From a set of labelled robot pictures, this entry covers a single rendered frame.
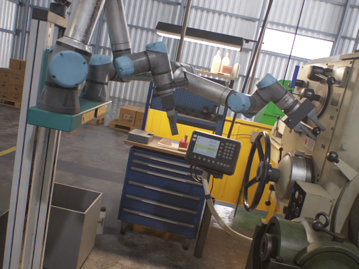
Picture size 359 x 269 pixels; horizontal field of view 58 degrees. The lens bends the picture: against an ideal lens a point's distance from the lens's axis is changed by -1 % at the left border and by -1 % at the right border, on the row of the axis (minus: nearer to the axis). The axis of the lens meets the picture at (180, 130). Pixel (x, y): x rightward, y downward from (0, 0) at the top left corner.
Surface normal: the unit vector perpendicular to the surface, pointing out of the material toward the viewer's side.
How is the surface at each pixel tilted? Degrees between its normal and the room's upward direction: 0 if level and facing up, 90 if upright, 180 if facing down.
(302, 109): 90
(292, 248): 58
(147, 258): 0
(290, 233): 28
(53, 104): 72
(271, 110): 85
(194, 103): 90
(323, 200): 90
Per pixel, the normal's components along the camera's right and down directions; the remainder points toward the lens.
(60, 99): 0.36, -0.07
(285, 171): -0.81, -0.40
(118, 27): 0.32, 0.26
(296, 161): 0.13, -0.72
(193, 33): 0.00, -0.39
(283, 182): -0.90, -0.04
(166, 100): 0.09, 0.32
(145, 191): -0.12, 0.14
